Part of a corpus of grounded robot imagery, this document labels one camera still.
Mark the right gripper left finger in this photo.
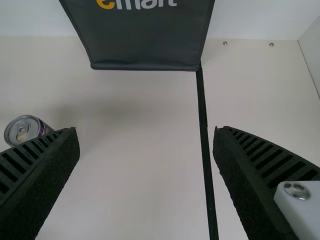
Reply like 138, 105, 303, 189
0, 126, 81, 240

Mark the dark grey bag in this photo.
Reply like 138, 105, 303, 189
58, 0, 216, 73

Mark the black strip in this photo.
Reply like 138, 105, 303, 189
195, 65, 220, 240

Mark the purple drink can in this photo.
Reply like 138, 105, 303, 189
3, 114, 58, 148

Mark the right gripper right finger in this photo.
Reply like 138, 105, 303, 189
212, 125, 320, 240

